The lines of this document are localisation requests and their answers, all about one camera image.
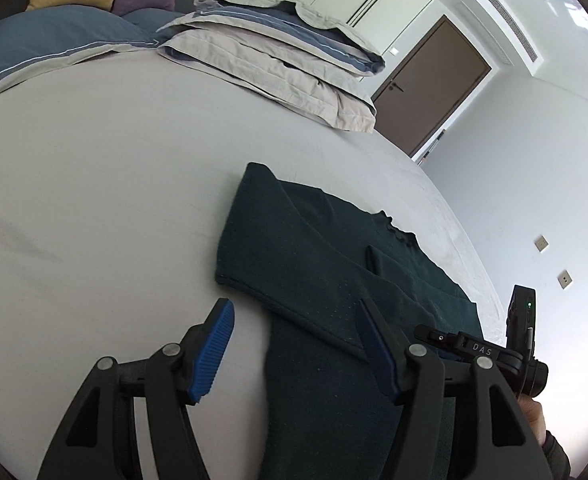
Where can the wall socket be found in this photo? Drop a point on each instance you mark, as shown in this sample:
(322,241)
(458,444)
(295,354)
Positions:
(565,279)
(541,243)

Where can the dark green sweater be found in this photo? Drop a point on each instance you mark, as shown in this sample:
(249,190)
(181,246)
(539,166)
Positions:
(324,280)

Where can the bed with white sheet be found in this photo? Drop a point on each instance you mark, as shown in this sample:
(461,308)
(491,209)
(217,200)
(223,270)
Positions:
(99,185)

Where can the person's right hand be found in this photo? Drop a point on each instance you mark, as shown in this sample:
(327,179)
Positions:
(532,417)

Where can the plain beige pillow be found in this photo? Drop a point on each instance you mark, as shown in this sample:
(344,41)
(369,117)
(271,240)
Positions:
(294,82)

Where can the blue duvet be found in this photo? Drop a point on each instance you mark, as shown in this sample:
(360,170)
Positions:
(49,40)

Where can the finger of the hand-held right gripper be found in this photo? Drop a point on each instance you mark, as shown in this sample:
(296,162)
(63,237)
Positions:
(438,336)

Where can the beige pillow with blue stripes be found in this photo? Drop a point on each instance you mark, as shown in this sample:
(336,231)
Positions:
(274,20)

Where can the ceiling air vent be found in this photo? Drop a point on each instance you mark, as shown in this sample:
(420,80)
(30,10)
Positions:
(511,22)

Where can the thin pole beside door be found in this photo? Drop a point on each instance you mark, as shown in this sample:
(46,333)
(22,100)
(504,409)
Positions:
(431,150)

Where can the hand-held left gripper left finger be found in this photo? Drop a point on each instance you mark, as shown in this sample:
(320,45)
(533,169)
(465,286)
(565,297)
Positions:
(213,347)

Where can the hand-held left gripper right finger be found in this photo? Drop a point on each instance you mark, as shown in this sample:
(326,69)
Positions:
(376,347)

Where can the brown door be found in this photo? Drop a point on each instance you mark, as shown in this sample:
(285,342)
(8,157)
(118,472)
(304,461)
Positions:
(431,85)

